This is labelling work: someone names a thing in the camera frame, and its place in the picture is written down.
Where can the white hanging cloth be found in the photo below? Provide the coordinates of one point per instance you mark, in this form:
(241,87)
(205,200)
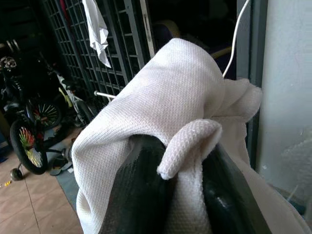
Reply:
(97,29)

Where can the dark grey door frame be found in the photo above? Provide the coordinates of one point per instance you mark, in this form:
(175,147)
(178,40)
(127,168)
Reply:
(253,61)

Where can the dark metal grille gate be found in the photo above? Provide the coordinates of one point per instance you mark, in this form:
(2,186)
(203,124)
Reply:
(97,48)

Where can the white knit garment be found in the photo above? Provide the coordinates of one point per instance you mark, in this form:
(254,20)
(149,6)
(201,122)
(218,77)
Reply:
(170,102)

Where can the white frame bicycle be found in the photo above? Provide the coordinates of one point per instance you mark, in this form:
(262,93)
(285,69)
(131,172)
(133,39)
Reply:
(70,95)

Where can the grey floor mat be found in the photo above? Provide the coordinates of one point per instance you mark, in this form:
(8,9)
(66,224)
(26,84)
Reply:
(67,180)

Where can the child bicycle with training wheels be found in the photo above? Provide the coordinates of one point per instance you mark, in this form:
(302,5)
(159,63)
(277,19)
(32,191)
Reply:
(29,131)

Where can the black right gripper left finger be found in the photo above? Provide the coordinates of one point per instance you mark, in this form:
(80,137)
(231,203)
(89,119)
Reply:
(139,190)

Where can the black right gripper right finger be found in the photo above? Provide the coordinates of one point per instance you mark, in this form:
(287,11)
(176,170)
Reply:
(226,195)

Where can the dark sandal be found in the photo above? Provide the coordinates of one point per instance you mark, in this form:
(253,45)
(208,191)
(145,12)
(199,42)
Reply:
(61,168)

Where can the white metal rod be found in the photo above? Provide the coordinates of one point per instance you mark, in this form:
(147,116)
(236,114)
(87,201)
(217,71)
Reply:
(104,95)

